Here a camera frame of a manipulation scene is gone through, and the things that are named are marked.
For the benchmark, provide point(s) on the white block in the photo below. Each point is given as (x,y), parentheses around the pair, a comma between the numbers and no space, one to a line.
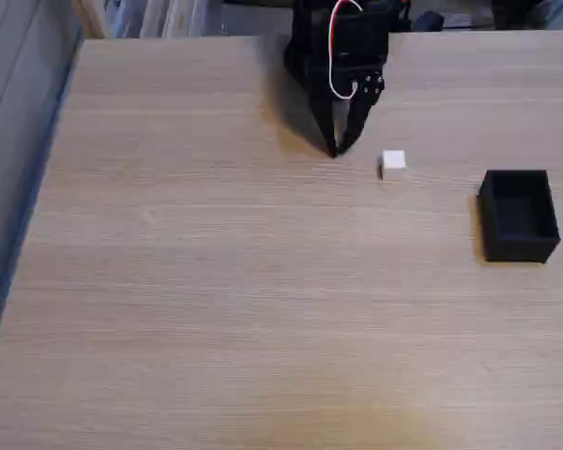
(394,161)

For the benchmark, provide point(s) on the black open box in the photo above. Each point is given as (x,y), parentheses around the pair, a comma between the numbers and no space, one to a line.
(521,220)

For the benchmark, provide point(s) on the light wooden frame post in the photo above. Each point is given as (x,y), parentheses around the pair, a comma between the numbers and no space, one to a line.
(90,19)

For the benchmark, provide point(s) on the dark blue rounded object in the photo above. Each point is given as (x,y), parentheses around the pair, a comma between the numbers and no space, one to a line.
(428,21)

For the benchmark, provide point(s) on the pale hanging sheets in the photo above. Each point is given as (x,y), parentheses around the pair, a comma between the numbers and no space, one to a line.
(169,18)

